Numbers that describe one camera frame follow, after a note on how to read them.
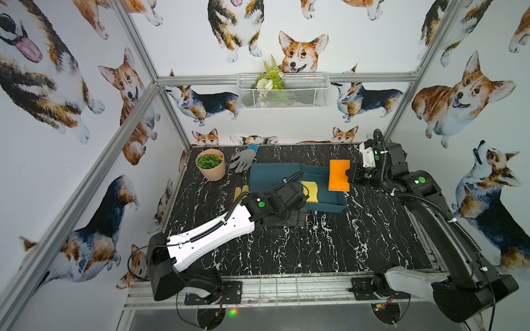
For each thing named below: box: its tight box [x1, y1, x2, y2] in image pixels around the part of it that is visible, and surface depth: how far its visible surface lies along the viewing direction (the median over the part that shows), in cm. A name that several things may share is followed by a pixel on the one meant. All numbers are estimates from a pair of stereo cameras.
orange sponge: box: [328, 159, 351, 192], surface depth 75 cm
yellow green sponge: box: [300, 180, 319, 203], surface depth 85 cm
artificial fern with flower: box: [255, 54, 286, 105], surface depth 86 cm
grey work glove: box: [229, 144, 260, 174], surface depth 116 cm
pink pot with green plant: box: [195, 148, 226, 183], surface depth 102 cm
